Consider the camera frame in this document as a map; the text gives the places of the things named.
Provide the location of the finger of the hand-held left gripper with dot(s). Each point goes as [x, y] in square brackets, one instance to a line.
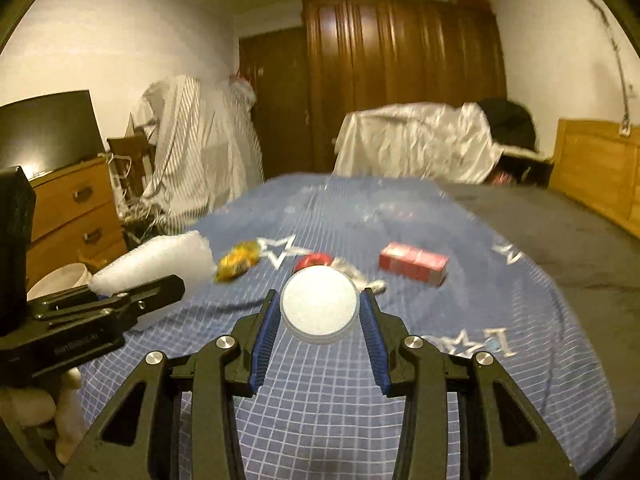
[150, 289]
[85, 321]

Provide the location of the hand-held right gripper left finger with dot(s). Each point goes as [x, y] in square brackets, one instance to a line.
[262, 340]

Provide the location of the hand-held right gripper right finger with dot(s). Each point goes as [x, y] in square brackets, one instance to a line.
[375, 345]

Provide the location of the white foam sheet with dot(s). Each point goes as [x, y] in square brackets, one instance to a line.
[160, 260]

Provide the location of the white round container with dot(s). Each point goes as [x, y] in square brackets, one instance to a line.
[320, 302]

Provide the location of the person's left hand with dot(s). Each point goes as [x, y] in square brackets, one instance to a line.
[30, 405]

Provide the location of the white round bucket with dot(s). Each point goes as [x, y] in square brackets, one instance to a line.
[60, 275]

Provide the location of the wooden dresser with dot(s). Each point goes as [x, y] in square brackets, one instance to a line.
[70, 200]

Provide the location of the clear plastic bundle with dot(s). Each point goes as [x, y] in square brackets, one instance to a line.
[135, 210]

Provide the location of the yellow snack packet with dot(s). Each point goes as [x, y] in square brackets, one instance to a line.
[237, 260]

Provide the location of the blue checked blanket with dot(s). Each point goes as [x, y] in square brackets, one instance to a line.
[320, 410]

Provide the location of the white crumpled paper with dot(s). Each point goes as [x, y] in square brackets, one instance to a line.
[345, 265]

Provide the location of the long red cardboard box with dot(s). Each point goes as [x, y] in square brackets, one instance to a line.
[412, 262]

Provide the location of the red round lid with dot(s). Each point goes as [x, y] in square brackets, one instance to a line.
[311, 261]

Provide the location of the black television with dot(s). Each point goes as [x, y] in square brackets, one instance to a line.
[45, 130]

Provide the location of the wooden chair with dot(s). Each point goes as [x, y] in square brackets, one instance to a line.
[131, 152]

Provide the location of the striped grey cloth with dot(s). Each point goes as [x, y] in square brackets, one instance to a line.
[190, 150]

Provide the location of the grey bed sheet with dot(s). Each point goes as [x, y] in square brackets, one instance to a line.
[540, 230]

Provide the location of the white cloth cover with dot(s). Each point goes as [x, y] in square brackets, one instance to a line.
[415, 140]

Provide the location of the pink patterned item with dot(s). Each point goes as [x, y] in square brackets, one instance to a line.
[501, 177]

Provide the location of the wooden headboard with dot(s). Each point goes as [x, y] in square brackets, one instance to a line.
[595, 170]

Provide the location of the brown wooden wardrobe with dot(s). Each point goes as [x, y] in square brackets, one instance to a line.
[400, 50]

